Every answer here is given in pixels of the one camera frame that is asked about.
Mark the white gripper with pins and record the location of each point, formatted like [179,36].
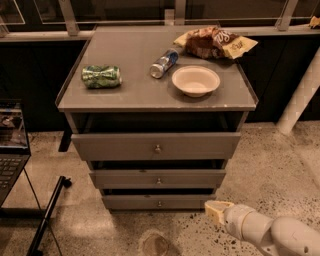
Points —
[235,218]

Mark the grey bottom drawer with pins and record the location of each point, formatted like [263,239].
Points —
[156,202]

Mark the grey drawer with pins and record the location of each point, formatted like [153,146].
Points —
[156,202]
[156,146]
[157,179]

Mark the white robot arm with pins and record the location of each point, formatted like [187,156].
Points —
[282,236]

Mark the grey top drawer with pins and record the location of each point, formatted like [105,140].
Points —
[156,146]

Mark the grey drawer cabinet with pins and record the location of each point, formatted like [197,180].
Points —
[142,104]

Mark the grey middle drawer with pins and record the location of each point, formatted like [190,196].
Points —
[157,179]

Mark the white paper bowl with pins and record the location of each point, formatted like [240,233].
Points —
[195,81]

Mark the blue silver soda can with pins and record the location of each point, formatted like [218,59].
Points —
[164,63]

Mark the white diagonal pole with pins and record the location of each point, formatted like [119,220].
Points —
[303,94]

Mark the brown yellow chip bag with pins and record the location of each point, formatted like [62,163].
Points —
[215,43]

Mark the crushed green soda can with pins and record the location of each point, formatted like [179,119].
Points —
[96,77]

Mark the black laptop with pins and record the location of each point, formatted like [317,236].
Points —
[14,145]

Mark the small yellow object on ledge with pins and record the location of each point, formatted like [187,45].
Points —
[314,22]

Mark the metal window railing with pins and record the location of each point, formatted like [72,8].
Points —
[40,20]

